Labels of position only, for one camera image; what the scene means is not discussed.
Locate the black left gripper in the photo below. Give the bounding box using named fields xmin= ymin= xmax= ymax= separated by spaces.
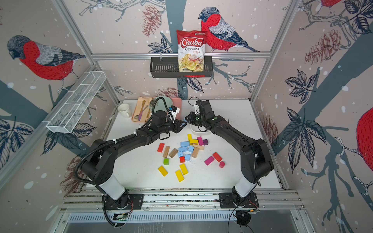
xmin=158 ymin=118 xmax=187 ymax=135

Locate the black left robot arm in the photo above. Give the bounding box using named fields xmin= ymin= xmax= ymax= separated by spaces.
xmin=73 ymin=105 xmax=187 ymax=209

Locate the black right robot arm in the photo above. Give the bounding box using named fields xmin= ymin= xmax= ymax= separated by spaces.
xmin=185 ymin=99 xmax=274 ymax=209

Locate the white rectangular plastic bin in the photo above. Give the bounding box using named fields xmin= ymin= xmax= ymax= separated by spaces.
xmin=187 ymin=111 xmax=209 ymax=136

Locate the long light blue block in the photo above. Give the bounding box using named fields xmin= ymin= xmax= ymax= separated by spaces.
xmin=180 ymin=141 xmax=190 ymax=147

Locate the yellow striped block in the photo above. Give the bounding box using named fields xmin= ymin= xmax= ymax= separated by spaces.
xmin=189 ymin=139 xmax=199 ymax=145

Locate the pink plastic tray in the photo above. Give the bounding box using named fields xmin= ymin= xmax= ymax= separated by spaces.
xmin=171 ymin=98 xmax=182 ymax=120

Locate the magenta rectangular block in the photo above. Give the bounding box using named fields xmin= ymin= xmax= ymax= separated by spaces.
xmin=197 ymin=137 xmax=204 ymax=146

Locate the long blue block lower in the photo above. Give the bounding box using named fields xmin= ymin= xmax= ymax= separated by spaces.
xmin=178 ymin=146 xmax=189 ymax=152

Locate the green floral plate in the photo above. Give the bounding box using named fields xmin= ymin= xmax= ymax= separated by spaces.
xmin=150 ymin=96 xmax=173 ymax=113

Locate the tan wood block left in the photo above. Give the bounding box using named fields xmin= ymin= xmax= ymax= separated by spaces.
xmin=163 ymin=146 xmax=170 ymax=158

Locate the brown wood block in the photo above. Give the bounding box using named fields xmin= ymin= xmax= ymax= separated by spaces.
xmin=168 ymin=148 xmax=178 ymax=158

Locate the red rectangular block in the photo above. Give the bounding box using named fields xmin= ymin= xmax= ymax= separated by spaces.
xmin=157 ymin=143 xmax=165 ymax=153

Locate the pale wood block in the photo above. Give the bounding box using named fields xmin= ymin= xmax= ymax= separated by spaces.
xmin=192 ymin=144 xmax=205 ymax=150

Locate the natural wood block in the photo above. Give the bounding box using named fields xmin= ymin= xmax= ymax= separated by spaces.
xmin=192 ymin=147 xmax=200 ymax=158

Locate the green cube block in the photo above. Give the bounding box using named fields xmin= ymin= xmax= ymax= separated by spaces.
xmin=163 ymin=158 xmax=170 ymax=165

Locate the red block right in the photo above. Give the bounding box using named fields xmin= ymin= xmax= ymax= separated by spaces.
xmin=213 ymin=152 xmax=222 ymax=162

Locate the yellow block front right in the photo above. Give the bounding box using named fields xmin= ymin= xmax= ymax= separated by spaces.
xmin=180 ymin=164 xmax=188 ymax=175

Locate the yellow block front left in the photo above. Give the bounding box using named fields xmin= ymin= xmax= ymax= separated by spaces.
xmin=158 ymin=166 xmax=168 ymax=177

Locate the yellow block front middle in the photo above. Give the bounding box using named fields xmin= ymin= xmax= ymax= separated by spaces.
xmin=175 ymin=170 xmax=184 ymax=182

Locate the white ceramic mug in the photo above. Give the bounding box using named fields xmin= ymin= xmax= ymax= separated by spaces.
xmin=118 ymin=103 xmax=132 ymax=119

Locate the Chuba cassava chips bag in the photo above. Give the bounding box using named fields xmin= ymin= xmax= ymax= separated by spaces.
xmin=176 ymin=30 xmax=207 ymax=71

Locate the purple handled spoon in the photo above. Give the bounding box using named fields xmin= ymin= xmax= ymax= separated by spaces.
xmin=138 ymin=101 xmax=146 ymax=122

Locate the black wire wall basket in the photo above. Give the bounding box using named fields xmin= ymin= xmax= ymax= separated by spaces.
xmin=150 ymin=56 xmax=213 ymax=78

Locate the aluminium mounting rail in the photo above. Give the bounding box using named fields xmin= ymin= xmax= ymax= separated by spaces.
xmin=60 ymin=188 xmax=305 ymax=212

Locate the white wire wall shelf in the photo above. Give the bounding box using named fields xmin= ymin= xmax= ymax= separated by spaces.
xmin=46 ymin=71 xmax=106 ymax=133

